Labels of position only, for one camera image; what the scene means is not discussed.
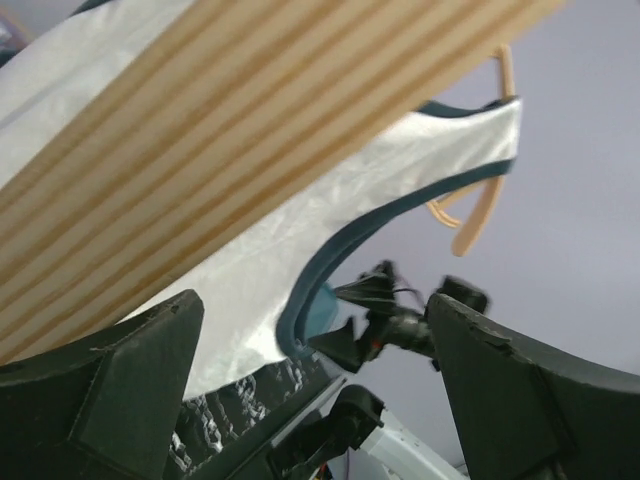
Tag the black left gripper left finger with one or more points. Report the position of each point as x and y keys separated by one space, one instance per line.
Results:
x=104 y=406

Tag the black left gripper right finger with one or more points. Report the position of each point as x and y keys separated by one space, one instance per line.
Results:
x=526 y=410

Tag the beige wooden hanger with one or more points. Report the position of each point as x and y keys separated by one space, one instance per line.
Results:
x=469 y=231

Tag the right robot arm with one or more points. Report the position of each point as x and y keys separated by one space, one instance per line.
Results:
x=358 y=419

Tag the wooden clothes rack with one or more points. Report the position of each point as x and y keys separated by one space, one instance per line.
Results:
x=231 y=111

